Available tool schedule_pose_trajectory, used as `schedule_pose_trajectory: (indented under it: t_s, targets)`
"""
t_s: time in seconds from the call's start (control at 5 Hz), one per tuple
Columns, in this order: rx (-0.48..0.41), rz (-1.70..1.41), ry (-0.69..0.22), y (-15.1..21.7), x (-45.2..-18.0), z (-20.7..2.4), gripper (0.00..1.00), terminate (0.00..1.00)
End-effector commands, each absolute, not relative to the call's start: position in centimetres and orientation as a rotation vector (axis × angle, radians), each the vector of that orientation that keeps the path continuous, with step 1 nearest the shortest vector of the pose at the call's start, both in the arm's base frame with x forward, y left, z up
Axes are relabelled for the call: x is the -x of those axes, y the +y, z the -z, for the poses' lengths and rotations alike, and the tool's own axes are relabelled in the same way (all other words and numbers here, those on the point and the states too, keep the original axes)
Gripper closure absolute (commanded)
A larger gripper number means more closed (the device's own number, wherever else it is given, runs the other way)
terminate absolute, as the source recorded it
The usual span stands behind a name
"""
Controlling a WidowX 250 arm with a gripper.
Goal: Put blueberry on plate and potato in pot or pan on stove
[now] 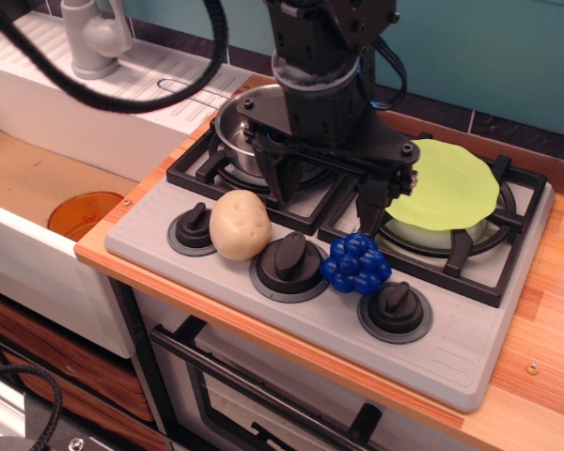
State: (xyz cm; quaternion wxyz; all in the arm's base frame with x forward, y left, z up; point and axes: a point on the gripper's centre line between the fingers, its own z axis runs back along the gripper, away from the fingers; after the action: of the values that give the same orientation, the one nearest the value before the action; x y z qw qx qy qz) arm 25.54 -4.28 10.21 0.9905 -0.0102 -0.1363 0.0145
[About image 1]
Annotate light green plastic plate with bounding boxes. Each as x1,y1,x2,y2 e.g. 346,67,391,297
387,139,500,231

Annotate black burner grate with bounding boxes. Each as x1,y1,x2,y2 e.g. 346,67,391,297
166,120,355,242
317,131,549,309

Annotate black braided cable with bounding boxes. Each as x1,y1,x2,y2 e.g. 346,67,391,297
0,0,230,116

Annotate black right stove knob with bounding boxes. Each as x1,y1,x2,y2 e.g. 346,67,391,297
357,282,433,345

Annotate black left stove knob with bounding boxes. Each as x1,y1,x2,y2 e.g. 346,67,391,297
167,202,215,257

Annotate beige toy potato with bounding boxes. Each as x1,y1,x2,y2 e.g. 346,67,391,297
210,190,272,261

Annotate black left burner grate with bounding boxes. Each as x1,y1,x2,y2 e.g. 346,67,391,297
166,120,355,242

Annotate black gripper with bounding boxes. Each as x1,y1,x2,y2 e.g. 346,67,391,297
238,81,419,235

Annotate grey toy faucet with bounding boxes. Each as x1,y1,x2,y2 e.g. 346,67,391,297
60,0,133,80

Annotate wooden drawer fronts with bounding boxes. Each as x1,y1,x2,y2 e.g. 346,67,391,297
0,294,167,450

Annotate black right burner grate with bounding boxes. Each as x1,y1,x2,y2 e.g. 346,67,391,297
317,131,549,309

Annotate black cable lower left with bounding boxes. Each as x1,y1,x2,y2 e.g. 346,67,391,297
0,365,64,451

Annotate oven door with handle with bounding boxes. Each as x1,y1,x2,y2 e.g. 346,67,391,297
149,317,459,450

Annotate grey toy stove top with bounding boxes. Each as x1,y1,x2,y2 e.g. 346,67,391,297
104,175,555,412

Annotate black middle stove knob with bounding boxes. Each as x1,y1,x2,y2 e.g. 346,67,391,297
249,231,329,303

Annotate stainless steel pan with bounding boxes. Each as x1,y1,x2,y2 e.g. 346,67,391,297
166,84,282,194

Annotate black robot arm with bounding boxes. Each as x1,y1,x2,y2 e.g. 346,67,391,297
238,1,419,237

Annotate black stove knob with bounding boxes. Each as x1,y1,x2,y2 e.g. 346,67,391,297
249,231,329,303
167,202,215,257
357,282,433,345

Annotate white toy sink unit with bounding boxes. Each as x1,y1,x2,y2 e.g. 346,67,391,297
0,33,249,358

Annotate blue toy blueberry cluster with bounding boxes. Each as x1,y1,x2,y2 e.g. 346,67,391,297
320,233,392,296

